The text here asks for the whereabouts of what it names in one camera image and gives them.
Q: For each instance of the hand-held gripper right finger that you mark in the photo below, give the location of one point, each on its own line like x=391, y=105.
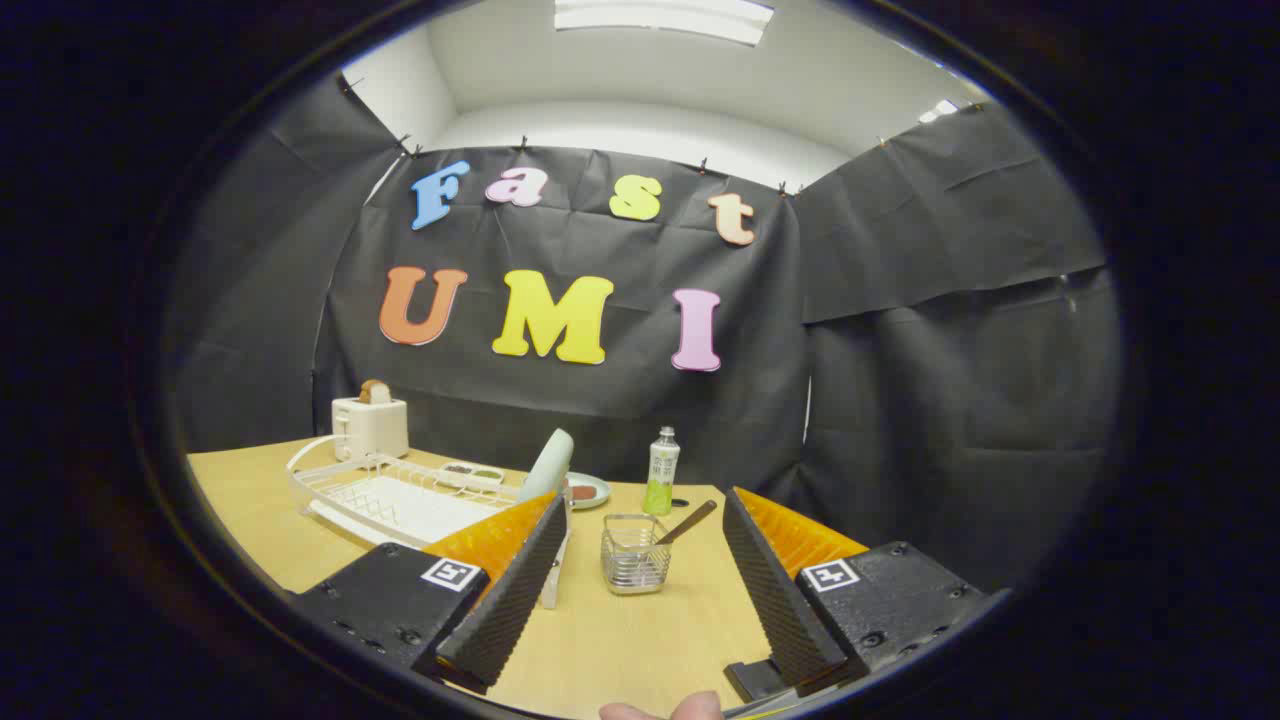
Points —
x=780, y=590

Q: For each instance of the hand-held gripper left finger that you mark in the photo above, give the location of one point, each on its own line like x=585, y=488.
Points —
x=505, y=600

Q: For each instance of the pale green plate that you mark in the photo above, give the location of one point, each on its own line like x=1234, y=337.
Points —
x=548, y=465

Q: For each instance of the white divided seed dish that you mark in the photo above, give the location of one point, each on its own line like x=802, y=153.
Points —
x=470, y=474

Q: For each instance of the pale green patty dish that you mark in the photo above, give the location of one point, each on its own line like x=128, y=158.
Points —
x=598, y=484

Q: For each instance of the green tea bottle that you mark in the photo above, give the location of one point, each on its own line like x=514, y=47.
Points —
x=661, y=470

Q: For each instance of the white toaster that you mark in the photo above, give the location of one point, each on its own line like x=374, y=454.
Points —
x=372, y=430

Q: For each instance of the brown bread slice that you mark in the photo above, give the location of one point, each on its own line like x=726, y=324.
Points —
x=374, y=392

